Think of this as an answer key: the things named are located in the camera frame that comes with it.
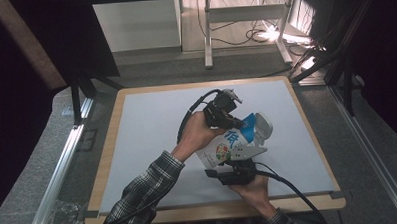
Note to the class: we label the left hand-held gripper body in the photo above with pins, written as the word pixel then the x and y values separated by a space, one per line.
pixel 219 109

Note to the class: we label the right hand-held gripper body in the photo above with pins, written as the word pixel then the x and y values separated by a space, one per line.
pixel 238 174

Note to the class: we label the white round object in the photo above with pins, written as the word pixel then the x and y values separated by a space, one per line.
pixel 263 124

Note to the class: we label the white packet with blue top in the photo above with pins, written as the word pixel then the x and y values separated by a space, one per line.
pixel 218 149

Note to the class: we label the person's right hand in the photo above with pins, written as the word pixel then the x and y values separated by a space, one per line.
pixel 257 193

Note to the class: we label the person's left hand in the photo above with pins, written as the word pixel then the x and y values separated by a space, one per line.
pixel 194 135

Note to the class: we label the white table mat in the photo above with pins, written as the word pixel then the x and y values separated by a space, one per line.
pixel 153 110

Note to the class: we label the white power strip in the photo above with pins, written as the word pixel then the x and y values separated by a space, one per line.
pixel 284 35

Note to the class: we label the grey tape strip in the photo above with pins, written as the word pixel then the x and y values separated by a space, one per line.
pixel 91 214
pixel 337 195

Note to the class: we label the white cabinet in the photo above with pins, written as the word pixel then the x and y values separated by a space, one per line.
pixel 136 25

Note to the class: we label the black metal stand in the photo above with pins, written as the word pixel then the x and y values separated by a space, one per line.
pixel 82 89
pixel 334 50

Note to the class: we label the clear plastic bag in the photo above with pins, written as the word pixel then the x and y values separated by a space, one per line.
pixel 65 218

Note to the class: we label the brown wooden beam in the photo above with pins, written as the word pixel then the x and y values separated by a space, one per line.
pixel 27 44

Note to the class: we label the white metal desk frame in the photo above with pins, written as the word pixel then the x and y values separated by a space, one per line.
pixel 246 13

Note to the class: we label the aluminium rail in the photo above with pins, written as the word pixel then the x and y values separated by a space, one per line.
pixel 58 173
pixel 371 152

